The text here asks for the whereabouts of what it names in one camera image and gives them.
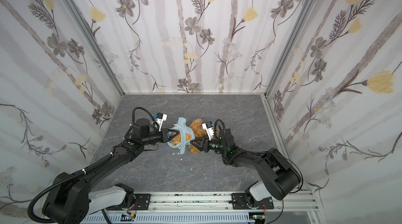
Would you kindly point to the white perforated cable tray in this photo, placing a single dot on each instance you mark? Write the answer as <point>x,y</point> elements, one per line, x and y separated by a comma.
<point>182,218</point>

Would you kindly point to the aluminium corner post right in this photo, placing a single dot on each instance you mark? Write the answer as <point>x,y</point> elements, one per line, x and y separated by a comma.
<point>297,28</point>

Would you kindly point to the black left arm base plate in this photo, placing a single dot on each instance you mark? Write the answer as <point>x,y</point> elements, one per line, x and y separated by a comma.
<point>134,201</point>

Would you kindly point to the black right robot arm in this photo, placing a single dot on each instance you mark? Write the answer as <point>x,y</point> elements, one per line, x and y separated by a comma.
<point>278,175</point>

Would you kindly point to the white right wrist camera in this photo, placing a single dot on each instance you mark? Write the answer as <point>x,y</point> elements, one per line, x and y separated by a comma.
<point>209,127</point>

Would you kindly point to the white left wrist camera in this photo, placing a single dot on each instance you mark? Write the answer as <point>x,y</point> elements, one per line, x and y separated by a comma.
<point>159,119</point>

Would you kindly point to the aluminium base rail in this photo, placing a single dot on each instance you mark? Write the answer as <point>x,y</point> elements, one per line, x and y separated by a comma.
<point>299,208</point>

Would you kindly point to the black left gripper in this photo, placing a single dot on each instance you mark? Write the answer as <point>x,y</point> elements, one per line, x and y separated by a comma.
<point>164,134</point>

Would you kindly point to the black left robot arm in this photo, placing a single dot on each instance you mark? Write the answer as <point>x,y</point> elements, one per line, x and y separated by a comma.
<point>68,197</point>

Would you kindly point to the aluminium corner post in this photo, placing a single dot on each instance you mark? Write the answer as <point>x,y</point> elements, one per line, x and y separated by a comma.
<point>297,28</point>
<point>86,31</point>

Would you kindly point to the aluminium corner post left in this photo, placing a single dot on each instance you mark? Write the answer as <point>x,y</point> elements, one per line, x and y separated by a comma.
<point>86,31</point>

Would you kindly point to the light blue teddy hoodie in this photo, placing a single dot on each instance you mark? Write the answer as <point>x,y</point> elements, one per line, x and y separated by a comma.
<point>183,136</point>

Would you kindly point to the brown teddy bear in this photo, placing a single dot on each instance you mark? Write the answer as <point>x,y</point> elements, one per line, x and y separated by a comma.
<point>196,133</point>

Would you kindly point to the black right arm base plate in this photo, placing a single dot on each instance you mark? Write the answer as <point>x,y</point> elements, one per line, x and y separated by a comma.
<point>243,201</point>

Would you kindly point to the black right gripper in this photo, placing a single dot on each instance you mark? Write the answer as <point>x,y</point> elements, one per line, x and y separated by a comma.
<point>207,144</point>

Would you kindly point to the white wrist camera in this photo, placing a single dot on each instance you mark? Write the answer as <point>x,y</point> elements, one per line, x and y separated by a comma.
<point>209,127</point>
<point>159,119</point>

